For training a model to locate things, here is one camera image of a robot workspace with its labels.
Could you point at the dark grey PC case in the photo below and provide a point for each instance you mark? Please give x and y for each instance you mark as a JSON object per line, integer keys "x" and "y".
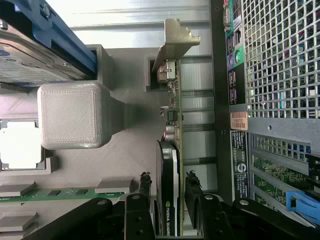
{"x": 275, "y": 120}

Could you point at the blue slot retention clip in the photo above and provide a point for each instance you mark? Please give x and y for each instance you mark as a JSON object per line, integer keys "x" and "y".
{"x": 300, "y": 206}

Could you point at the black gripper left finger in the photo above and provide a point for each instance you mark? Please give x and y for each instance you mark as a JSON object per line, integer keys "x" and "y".
{"x": 137, "y": 217}

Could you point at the hard disk in blue caddy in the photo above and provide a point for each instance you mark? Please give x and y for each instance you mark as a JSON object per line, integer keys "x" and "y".
{"x": 30, "y": 57}

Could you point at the orange barcode label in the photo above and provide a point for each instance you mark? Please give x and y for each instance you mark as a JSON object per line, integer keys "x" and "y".
{"x": 239, "y": 120}

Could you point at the rear port panel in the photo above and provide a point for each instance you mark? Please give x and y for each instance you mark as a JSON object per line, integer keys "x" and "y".
{"x": 236, "y": 57}

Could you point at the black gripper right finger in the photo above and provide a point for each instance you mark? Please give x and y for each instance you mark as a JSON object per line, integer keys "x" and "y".
{"x": 210, "y": 217}

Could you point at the grey plastic parts rack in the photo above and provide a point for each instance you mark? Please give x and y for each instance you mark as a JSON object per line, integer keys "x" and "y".
{"x": 75, "y": 112}

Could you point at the green RAM stick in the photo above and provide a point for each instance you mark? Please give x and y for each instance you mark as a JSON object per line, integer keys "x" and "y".
{"x": 62, "y": 194}

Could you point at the silver CPU chip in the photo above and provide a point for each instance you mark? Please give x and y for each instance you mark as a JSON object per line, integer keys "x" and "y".
{"x": 20, "y": 145}

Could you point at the black rear label sticker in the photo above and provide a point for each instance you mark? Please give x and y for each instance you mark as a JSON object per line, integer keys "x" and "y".
{"x": 240, "y": 152}

